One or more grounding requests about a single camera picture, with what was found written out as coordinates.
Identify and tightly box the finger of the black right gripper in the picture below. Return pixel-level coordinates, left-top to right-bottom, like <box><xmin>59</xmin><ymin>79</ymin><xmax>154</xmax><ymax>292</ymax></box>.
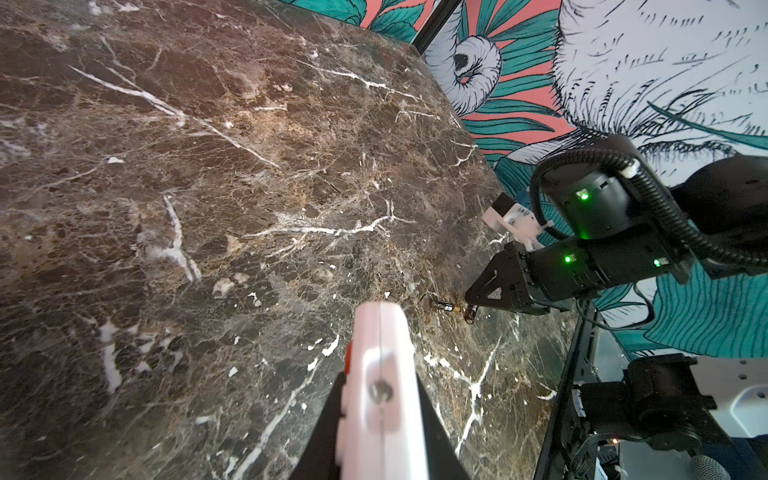
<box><xmin>465</xmin><ymin>250</ymin><xmax>534</xmax><ymax>312</ymax></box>

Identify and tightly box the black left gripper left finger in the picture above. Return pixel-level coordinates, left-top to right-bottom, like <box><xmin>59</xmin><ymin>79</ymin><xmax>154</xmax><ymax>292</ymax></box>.
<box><xmin>289</xmin><ymin>372</ymin><xmax>346</xmax><ymax>480</ymax></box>

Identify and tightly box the black right frame post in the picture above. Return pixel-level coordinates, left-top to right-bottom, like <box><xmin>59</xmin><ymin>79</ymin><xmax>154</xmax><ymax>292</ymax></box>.
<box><xmin>412</xmin><ymin>0</ymin><xmax>462</xmax><ymax>55</ymax></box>

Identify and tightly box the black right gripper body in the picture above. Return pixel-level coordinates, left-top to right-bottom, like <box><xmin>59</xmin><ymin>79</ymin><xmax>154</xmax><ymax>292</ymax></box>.
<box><xmin>504</xmin><ymin>239</ymin><xmax>600</xmax><ymax>315</ymax></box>

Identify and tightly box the white remote control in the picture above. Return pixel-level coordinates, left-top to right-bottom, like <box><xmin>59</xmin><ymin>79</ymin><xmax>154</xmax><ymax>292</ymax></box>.
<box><xmin>335</xmin><ymin>301</ymin><xmax>429</xmax><ymax>479</ymax></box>

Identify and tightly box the gold AA battery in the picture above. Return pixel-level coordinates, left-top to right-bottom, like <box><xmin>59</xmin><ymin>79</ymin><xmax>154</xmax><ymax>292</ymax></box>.
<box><xmin>429</xmin><ymin>297</ymin><xmax>478</xmax><ymax>325</ymax></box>

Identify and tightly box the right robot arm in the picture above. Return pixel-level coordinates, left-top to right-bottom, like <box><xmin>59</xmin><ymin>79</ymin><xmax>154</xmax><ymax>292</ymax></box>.
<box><xmin>465</xmin><ymin>135</ymin><xmax>767</xmax><ymax>479</ymax></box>

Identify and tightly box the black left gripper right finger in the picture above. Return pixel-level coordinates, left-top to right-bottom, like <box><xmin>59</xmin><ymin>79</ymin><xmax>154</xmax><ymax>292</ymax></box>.
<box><xmin>417</xmin><ymin>379</ymin><xmax>470</xmax><ymax>480</ymax></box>

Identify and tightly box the black front mounting rail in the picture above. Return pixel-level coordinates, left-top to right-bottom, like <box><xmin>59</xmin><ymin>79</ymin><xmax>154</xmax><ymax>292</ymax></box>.
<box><xmin>533</xmin><ymin>317</ymin><xmax>597</xmax><ymax>480</ymax></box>

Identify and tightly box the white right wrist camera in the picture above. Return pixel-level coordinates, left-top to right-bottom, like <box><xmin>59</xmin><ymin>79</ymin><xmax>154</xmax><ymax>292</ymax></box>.
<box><xmin>482</xmin><ymin>193</ymin><xmax>551</xmax><ymax>252</ymax></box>

